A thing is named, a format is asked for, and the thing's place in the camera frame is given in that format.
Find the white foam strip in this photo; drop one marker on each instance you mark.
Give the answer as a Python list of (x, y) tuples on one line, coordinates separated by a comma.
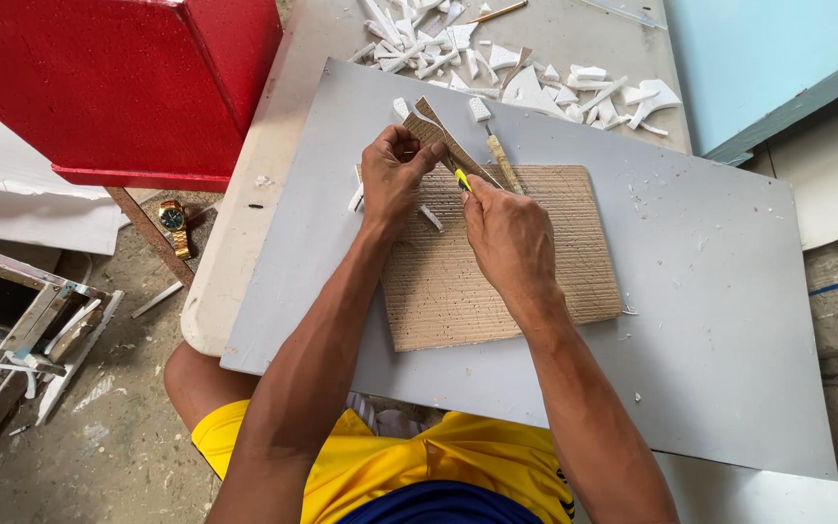
[(356, 196), (431, 217)]

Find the person's right fingers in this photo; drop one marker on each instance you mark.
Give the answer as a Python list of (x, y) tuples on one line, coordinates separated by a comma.
[(471, 196)]

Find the person's yellow shorts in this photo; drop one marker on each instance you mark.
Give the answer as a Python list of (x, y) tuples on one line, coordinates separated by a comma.
[(419, 458)]

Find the small white foam block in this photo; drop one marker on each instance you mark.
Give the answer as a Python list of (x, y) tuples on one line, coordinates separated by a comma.
[(478, 109), (401, 108)]

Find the pile of white foam scraps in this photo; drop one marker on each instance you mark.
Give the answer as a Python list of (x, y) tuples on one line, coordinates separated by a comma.
[(506, 65)]

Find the gold wrist watch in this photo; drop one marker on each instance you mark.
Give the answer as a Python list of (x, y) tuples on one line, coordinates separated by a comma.
[(174, 222)]

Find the white foam stick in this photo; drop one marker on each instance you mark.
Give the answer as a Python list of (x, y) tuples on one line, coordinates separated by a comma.
[(156, 299)]

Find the person's blue shirt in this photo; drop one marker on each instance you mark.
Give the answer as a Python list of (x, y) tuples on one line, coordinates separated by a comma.
[(441, 506)]

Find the grey work board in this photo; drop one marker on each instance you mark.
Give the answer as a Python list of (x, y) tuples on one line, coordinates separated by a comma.
[(681, 291)]

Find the person's right hand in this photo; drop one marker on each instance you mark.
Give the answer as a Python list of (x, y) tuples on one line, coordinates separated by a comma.
[(506, 240)]

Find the heap of broken frame pieces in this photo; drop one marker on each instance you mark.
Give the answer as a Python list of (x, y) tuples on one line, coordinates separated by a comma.
[(19, 349)]

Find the pencil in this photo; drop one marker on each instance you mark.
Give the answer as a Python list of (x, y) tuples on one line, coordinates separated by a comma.
[(497, 11)]

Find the yellow utility knife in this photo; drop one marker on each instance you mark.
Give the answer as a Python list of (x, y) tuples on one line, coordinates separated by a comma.
[(462, 179)]

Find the red painted foam box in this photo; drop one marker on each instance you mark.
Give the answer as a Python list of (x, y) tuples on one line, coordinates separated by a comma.
[(113, 80)]

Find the person's left leg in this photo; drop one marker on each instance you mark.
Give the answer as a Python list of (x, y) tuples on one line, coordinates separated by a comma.
[(201, 382)]

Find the brown cardboard template piece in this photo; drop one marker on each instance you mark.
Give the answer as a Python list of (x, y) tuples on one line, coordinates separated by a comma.
[(439, 138)]

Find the person's left hand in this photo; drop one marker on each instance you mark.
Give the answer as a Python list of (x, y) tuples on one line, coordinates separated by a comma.
[(388, 182)]

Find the corrugated cardboard cutting mat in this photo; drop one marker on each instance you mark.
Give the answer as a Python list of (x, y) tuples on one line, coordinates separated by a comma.
[(521, 269)]

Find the light blue painted board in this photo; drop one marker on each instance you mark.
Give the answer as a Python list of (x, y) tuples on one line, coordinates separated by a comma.
[(761, 65)]

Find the white board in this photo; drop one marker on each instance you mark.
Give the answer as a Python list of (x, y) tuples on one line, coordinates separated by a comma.
[(826, 175)]

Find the white foam sheet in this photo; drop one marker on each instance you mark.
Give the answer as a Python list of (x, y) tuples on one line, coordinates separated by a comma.
[(19, 189)]

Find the clear plastic ruler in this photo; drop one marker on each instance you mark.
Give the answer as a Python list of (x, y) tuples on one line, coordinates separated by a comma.
[(626, 11)]

